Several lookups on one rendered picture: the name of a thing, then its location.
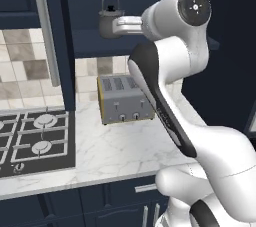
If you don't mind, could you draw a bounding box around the silver base cupboard handle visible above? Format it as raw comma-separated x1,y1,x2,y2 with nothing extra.
142,205,150,227
153,202,161,227

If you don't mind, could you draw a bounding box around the dark blue drawer front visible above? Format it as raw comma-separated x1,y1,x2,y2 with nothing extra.
108,174,170,207

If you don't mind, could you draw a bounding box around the black gas hob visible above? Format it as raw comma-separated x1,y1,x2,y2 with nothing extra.
0,110,77,179

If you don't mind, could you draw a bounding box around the silver cabinet door handle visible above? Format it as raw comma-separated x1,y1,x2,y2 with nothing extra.
33,0,62,88

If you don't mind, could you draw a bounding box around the dark blue base cabinet panel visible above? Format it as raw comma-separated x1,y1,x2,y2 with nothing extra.
0,188,83,227

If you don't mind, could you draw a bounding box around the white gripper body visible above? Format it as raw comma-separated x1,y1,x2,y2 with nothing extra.
111,15,144,36

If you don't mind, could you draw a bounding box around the dark blue tall cabinet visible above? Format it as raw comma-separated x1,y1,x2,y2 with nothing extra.
181,0,256,139

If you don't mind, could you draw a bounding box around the dark blue cabinet door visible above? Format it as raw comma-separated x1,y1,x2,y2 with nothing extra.
41,0,77,112

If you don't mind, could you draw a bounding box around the dark blue base cupboard door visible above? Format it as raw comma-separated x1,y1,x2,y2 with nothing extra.
83,203,152,227
150,197,171,227

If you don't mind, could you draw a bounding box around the dark grey kettle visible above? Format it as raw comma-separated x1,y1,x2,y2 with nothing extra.
98,0,126,40

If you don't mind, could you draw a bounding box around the silver drawer handle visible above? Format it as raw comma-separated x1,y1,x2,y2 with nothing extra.
134,183,158,194

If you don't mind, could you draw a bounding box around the silver toaster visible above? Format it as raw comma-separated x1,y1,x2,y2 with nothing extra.
96,74,156,126

